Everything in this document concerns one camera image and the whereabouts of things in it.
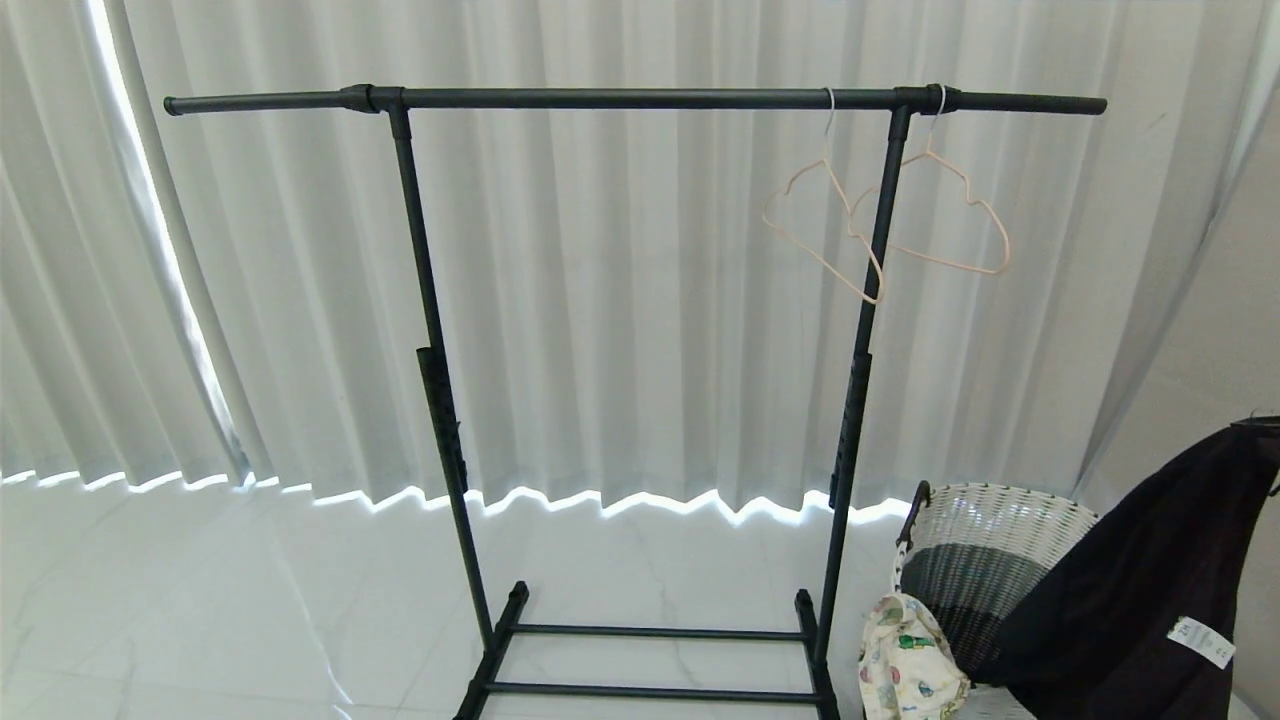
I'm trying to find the pink clothes hanger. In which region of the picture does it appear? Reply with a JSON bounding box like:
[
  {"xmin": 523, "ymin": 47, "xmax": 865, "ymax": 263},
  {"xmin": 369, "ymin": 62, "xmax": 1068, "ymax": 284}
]
[
  {"xmin": 762, "ymin": 87, "xmax": 888, "ymax": 306},
  {"xmin": 850, "ymin": 85, "xmax": 1012, "ymax": 278}
]

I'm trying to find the cream printed garment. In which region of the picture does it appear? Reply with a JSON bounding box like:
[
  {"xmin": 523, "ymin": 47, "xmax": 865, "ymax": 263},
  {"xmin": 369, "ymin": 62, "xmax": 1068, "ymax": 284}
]
[{"xmin": 858, "ymin": 592, "xmax": 972, "ymax": 720}]

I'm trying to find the black garment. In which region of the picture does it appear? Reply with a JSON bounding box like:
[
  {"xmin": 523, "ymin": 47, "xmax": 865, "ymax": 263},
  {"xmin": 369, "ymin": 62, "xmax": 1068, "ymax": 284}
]
[{"xmin": 975, "ymin": 415, "xmax": 1280, "ymax": 720}]

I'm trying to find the black clothes rack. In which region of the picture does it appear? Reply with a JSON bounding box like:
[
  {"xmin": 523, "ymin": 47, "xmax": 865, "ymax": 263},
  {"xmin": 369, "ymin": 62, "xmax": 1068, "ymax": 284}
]
[{"xmin": 163, "ymin": 83, "xmax": 1108, "ymax": 720}]

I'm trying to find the white laundry basket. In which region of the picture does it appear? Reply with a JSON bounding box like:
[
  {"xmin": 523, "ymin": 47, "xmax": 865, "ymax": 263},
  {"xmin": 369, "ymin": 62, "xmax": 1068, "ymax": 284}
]
[{"xmin": 893, "ymin": 480, "xmax": 1101, "ymax": 693}]

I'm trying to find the white curtain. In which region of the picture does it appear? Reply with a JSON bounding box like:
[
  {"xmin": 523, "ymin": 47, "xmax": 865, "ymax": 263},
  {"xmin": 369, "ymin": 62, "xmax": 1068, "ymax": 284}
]
[{"xmin": 0, "ymin": 0, "xmax": 1280, "ymax": 528}]

